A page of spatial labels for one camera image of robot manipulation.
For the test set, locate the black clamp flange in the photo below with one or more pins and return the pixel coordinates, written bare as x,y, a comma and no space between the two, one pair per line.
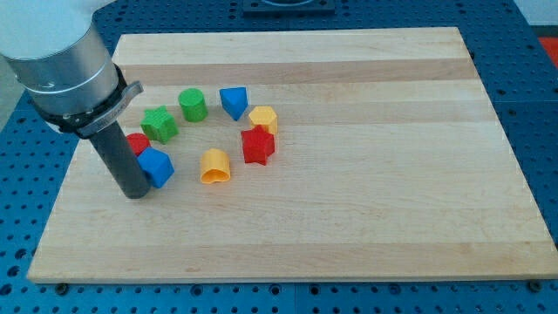
85,124

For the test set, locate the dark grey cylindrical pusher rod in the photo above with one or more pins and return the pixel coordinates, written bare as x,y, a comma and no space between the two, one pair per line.
114,150

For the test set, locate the red cylinder block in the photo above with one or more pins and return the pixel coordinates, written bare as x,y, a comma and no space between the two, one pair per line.
138,142

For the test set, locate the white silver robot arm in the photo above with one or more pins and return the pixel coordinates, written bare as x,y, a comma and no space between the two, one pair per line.
57,54

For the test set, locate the green star block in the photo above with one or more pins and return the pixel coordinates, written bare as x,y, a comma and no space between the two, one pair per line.
159,124

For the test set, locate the blue cube block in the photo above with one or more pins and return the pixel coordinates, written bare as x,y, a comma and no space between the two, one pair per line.
157,166

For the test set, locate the green cylinder block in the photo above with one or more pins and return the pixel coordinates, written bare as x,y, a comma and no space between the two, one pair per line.
192,104

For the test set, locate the blue triangular prism block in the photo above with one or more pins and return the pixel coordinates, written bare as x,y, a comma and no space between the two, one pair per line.
234,101

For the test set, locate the red star block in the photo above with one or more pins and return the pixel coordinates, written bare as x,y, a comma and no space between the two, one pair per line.
257,145

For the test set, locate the yellow hexagon block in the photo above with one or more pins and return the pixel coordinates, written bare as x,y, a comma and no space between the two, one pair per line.
264,116

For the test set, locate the black mounting plate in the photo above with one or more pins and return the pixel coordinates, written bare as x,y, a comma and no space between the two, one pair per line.
288,7

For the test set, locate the wooden board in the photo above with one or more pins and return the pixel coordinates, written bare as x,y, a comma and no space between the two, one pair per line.
390,164

